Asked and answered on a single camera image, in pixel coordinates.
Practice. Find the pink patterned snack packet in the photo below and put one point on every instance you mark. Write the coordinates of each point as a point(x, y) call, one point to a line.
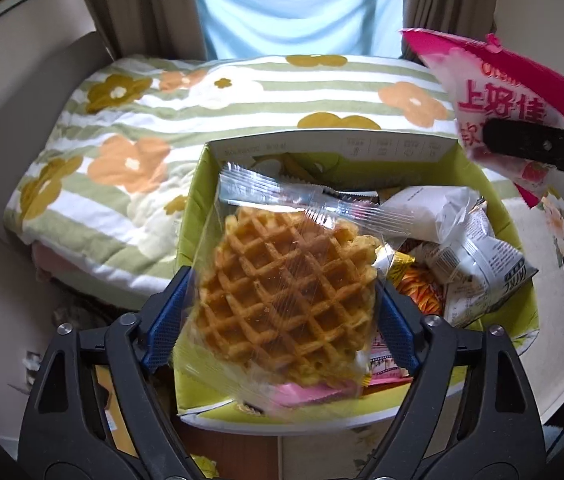
point(384, 360)

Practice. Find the white green print snack packet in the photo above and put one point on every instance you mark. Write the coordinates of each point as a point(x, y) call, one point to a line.
point(481, 265)

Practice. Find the light blue hanging cloth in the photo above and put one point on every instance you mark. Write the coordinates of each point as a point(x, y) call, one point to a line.
point(297, 5)

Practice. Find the grey bed frame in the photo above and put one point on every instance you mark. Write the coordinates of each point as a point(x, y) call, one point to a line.
point(22, 90)

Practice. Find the floral striped quilt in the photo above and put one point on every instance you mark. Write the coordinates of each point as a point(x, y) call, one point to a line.
point(112, 160)

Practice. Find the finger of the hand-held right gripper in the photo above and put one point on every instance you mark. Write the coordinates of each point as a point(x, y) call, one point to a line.
point(541, 147)

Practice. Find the orange striped snack packet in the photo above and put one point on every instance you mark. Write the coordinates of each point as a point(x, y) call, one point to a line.
point(419, 287)

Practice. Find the bright pink white snack packet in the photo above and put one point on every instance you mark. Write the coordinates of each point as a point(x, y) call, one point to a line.
point(486, 85)

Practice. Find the green cardboard box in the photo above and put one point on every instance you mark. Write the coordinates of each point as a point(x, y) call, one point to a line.
point(197, 200)

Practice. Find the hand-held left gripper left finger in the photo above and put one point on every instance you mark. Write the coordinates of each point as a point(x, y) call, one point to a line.
point(167, 320)

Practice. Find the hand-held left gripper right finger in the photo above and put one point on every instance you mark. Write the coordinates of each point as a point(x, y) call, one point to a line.
point(396, 332)

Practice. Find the clear waffle packet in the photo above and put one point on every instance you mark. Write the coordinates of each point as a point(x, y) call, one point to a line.
point(282, 290)

